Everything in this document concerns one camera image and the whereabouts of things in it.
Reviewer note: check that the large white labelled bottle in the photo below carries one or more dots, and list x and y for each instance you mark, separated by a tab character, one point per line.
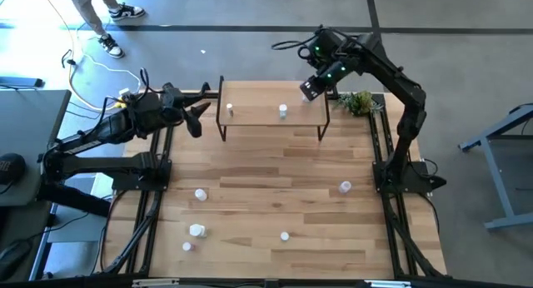
197	230

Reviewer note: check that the silver metal bracket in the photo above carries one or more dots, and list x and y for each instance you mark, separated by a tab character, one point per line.
154	282
387	283

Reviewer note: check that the grey floor cabinet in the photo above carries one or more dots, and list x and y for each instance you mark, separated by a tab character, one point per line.
75	227

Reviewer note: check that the red vial white cap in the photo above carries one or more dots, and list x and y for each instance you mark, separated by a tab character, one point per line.
187	246

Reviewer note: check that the black aluminium rig frame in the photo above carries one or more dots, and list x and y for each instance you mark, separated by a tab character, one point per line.
392	238

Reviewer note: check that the black white sneaker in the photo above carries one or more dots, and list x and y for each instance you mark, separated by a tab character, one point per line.
111	46
127	11

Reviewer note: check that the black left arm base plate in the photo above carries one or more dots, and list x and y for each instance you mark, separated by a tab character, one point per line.
137	182

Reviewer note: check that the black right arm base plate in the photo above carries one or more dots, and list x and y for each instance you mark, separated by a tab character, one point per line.
420	182

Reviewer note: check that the green potted plant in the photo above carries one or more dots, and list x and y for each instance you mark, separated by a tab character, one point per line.
359	102

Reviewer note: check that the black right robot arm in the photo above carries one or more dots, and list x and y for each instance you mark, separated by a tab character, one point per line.
399	84

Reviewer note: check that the black computer mouse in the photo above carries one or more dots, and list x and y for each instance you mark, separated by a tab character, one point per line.
12	256

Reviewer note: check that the black desk leg beam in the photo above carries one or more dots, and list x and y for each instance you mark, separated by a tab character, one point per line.
75	202

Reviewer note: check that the dark grey desk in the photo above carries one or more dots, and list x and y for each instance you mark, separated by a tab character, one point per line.
29	125

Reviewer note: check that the black flat device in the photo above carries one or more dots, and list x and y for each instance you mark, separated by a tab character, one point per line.
21	82

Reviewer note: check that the blue grey table frame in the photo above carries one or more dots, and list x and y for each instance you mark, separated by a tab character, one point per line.
499	184

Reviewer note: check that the person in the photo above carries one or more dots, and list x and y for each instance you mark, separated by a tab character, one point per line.
83	5

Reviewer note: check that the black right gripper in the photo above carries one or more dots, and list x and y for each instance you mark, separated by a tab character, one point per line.
318	82

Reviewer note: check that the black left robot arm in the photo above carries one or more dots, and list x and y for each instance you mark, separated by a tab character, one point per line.
96	134

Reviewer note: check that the black round speaker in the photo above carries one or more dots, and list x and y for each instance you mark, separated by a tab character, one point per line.
10	168

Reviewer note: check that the wooden shelf black metal frame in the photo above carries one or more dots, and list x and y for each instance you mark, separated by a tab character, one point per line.
258	100

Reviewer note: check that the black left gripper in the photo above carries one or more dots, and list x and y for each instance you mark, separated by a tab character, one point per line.
172	105

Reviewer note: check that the black table clamp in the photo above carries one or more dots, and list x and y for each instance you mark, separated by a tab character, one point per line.
205	87
333	94

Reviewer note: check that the small amber vial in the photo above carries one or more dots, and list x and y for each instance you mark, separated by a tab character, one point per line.
229	109

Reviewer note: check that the yellow power plug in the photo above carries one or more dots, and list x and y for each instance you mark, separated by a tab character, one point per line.
120	103

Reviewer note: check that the plain white bottle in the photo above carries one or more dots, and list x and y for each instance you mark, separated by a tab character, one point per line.
200	194

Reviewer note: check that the white power strip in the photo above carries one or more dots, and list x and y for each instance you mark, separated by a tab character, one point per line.
125	92

